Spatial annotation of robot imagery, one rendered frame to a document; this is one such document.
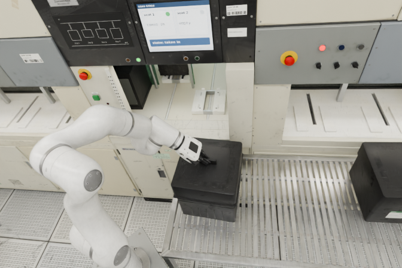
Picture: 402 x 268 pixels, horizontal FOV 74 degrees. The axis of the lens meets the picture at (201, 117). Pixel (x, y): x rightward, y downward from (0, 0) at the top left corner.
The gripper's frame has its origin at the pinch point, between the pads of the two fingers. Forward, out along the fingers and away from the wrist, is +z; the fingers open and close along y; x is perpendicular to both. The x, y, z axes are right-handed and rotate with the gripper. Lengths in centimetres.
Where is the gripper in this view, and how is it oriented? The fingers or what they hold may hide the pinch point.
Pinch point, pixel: (205, 159)
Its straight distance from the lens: 123.6
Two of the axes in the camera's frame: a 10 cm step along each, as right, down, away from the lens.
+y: 2.1, -7.2, 6.6
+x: -6.1, 4.3, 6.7
